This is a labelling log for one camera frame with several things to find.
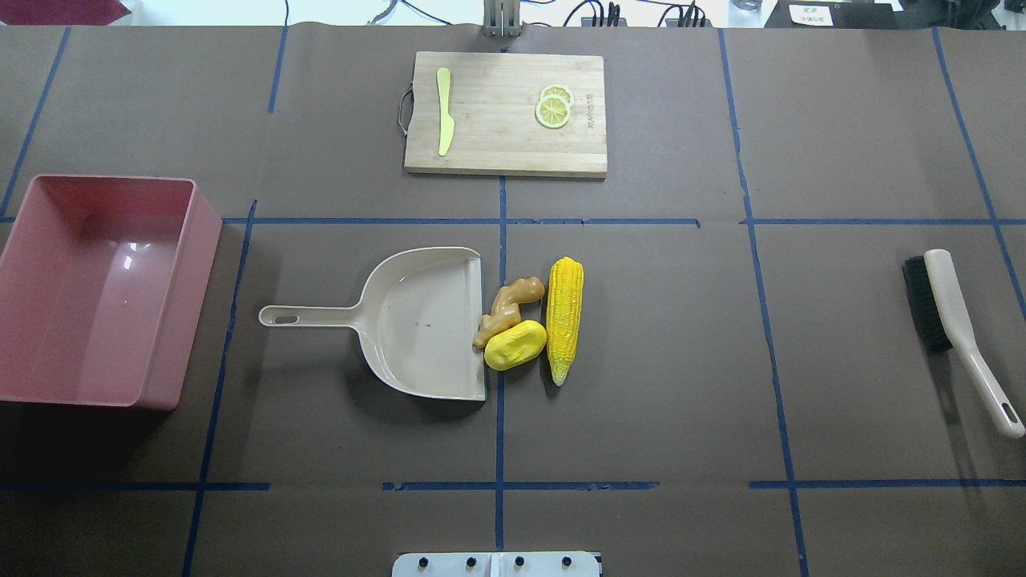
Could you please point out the tan toy ginger root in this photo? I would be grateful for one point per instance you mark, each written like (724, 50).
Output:
(505, 309)

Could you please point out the yellow toy corn cob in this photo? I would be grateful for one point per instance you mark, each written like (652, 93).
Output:
(565, 297)

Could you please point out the yellow toy potato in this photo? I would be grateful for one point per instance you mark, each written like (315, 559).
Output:
(515, 346)

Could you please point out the beige plastic dustpan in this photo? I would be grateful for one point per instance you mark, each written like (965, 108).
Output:
(415, 321)

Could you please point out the beige brush black bristles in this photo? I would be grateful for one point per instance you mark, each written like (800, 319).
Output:
(941, 317)

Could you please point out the pink plastic bin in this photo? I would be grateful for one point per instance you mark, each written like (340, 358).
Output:
(103, 280)

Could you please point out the wooden cutting board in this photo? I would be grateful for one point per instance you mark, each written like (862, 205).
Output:
(493, 98)

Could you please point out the yellow plastic knife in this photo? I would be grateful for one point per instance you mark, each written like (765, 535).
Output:
(446, 121)

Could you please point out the upper lemon slice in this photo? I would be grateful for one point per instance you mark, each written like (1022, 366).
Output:
(559, 91)

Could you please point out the pink cloth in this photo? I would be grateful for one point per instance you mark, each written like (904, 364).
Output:
(57, 13)

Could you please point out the metal camera post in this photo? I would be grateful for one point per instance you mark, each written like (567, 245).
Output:
(502, 18)

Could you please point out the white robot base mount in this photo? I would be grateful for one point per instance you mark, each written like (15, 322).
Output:
(499, 563)

